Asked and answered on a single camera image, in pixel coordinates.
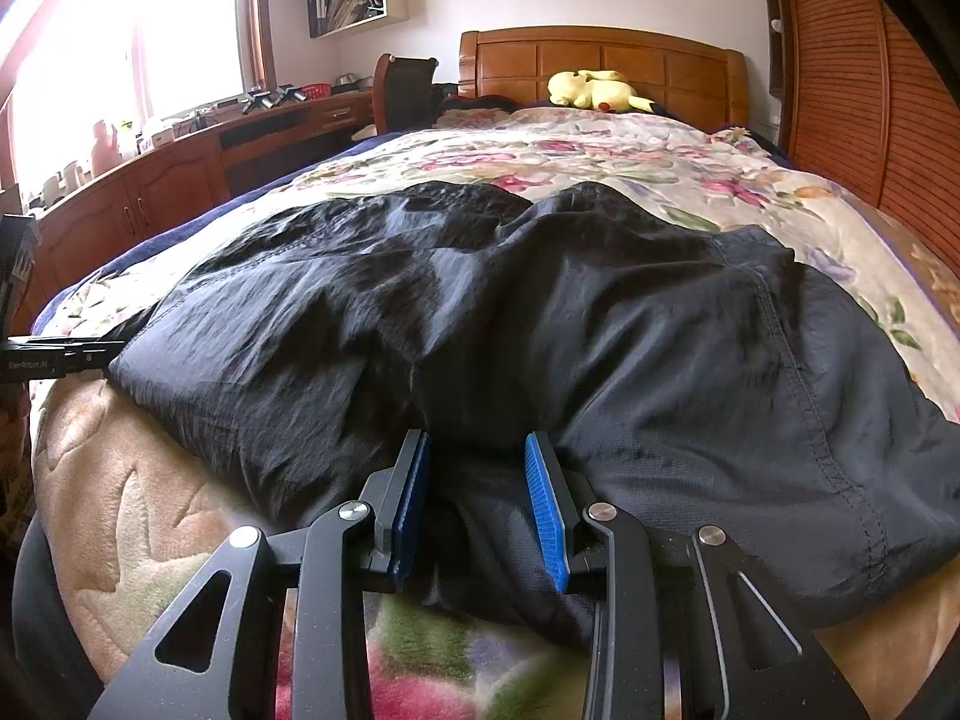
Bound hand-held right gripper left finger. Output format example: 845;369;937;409
86;429;434;720

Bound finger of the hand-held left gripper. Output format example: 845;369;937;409
6;337;127;377

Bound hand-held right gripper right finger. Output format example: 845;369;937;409
523;431;871;720

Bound black jacket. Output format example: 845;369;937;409
109;180;960;650

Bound wooden desk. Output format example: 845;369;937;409
30;90;376;301

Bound navy bed sheet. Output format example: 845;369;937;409
97;131;391;275

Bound bright window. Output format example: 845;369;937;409
0;0;248;188

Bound person's dark pants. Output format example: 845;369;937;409
11;517;102;720

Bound black tools on desk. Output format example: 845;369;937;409
241;84;307;115

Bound floral plush blanket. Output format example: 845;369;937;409
0;105;960;720

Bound yellow plush toy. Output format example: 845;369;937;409
546;69;653;115

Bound wooden chair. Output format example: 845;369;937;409
373;54;440;134

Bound stack of papers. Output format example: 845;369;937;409
330;0;383;31

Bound wooden bed headboard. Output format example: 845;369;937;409
459;26;751;125

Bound wooden slatted wardrobe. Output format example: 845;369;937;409
757;0;960;256

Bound wooden window frame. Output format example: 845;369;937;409
232;0;278;91

